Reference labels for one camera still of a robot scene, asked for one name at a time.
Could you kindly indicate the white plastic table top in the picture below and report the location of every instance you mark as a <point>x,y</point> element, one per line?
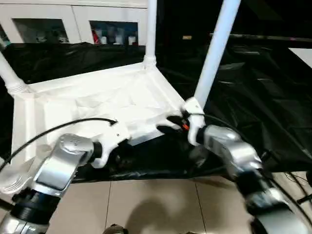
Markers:
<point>97,97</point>

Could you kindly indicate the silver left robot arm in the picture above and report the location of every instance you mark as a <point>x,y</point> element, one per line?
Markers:
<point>61,156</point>

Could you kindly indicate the black work mat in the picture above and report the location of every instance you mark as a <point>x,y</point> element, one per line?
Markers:
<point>256,97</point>

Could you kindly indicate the small yellow label tag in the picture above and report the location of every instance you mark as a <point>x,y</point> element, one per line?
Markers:
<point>187,37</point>

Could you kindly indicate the red white bottle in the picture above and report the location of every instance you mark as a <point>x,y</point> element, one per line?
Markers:
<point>95,36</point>

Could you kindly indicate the white flat board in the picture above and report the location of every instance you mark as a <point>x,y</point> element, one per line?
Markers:
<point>302,54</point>

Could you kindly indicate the black tripod stand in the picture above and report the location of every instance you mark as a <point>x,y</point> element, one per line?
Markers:
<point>304,198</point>

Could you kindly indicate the white glass door cabinet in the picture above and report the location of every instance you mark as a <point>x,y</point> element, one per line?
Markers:
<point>61,9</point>

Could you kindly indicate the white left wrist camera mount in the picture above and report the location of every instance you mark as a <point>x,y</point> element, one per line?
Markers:
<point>114,136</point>

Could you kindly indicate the black frame strut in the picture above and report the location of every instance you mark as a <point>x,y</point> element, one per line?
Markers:
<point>5,204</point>

